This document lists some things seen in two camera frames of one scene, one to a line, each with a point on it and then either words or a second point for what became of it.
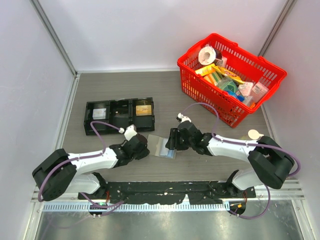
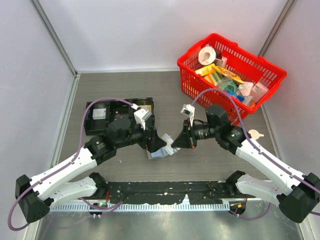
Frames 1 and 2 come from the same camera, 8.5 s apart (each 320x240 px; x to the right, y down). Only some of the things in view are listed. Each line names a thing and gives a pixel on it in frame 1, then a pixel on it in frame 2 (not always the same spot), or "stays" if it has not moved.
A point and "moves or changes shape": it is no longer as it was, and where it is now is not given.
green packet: x=228 y=84 stays
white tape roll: x=206 y=55 stays
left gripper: x=143 y=154 → x=154 y=142
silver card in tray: x=99 y=113 stays
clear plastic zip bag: x=156 y=146 moves or changes shape
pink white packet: x=258 y=91 stays
